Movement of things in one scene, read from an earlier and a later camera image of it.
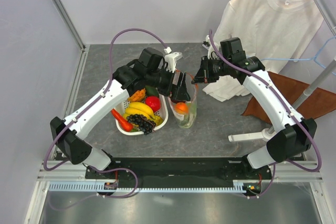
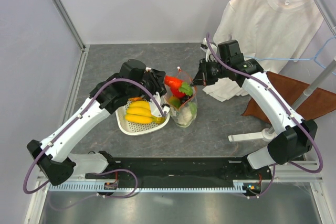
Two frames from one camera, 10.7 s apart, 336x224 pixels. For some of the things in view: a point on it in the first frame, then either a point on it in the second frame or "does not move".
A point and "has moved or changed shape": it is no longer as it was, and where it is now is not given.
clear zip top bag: x=185 y=113 does not move
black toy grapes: x=144 y=124 has moved or changed shape
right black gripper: x=203 y=74 does not move
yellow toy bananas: x=139 y=108 does not move
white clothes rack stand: x=266 y=134 does not move
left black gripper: x=178 y=92 → x=156 y=77
